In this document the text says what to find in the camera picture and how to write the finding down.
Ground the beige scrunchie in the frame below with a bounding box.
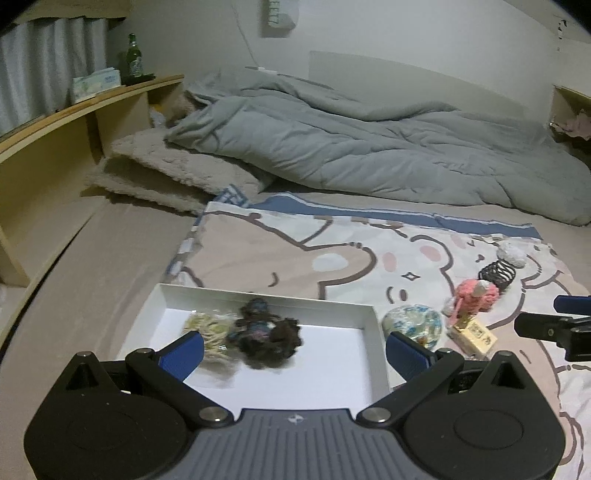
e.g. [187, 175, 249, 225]
[182, 311, 237, 366]

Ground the dark blue patterned scrunchie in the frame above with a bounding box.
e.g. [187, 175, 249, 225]
[228, 298, 283, 347]

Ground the wooden headboard shelf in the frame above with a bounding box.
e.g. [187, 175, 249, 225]
[0, 75, 185, 288]

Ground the green glass bottle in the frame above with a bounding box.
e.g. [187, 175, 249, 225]
[125, 32, 142, 86]

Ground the grey curtain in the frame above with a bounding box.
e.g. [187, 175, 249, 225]
[0, 16, 117, 136]

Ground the dark brown scrunchie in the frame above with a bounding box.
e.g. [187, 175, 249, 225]
[240, 318, 304, 371]

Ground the beige fuzzy blanket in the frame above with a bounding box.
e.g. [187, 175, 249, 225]
[83, 127, 274, 216]

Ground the pink knitted hair accessory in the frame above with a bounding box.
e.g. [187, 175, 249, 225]
[442, 278, 502, 320]

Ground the pink cloth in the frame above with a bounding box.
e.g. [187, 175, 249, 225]
[551, 113, 591, 140]

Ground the cartoon printed cloth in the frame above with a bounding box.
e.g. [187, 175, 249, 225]
[170, 193, 591, 480]

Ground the wooden side shelf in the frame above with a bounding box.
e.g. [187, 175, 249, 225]
[549, 84, 591, 154]

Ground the floral scrunchie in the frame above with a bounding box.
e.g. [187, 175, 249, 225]
[381, 302, 445, 352]

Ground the small yellow card box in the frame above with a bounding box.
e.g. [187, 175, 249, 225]
[445, 316, 499, 359]

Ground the grey duvet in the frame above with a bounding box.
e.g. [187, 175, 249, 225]
[165, 71, 591, 227]

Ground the wooden overhead board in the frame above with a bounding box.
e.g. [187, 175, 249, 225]
[13, 0, 130, 22]

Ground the black spiral hair tie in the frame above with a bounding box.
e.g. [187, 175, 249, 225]
[477, 259, 518, 292]

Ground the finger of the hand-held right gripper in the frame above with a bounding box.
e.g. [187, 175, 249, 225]
[553, 294, 591, 315]
[514, 312, 591, 362]

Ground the white scrunchie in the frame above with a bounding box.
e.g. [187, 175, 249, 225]
[496, 240, 528, 270]

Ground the tan pillow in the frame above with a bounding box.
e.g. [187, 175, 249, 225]
[150, 88, 205, 128]

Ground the white cardboard tray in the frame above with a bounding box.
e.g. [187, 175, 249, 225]
[117, 282, 393, 405]

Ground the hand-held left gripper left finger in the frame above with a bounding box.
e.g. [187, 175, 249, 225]
[64, 330, 234, 428]

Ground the white cable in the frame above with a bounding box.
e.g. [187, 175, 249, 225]
[230, 7, 262, 71]

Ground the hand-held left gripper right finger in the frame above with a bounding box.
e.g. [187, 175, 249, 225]
[357, 330, 530, 426]

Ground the tissue box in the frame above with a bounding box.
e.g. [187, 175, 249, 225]
[70, 67, 122, 105]

